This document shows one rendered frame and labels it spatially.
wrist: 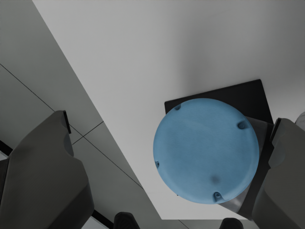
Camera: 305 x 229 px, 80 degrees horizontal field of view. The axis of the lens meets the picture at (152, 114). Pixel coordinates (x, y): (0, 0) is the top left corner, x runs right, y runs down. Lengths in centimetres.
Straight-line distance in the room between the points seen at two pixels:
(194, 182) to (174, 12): 32
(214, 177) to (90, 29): 40
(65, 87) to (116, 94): 128
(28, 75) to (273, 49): 181
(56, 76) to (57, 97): 21
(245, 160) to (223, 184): 3
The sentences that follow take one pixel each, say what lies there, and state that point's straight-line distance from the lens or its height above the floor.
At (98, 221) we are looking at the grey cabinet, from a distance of 310.
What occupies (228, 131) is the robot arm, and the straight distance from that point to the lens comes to 20.
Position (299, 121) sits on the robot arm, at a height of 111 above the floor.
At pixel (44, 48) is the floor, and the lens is 173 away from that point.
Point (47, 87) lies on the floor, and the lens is 189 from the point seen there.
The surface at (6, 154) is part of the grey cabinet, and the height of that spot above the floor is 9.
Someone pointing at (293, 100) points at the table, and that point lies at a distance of 52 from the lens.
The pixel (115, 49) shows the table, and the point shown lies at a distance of 46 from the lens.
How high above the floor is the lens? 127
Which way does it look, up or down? 55 degrees down
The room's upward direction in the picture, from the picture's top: 160 degrees counter-clockwise
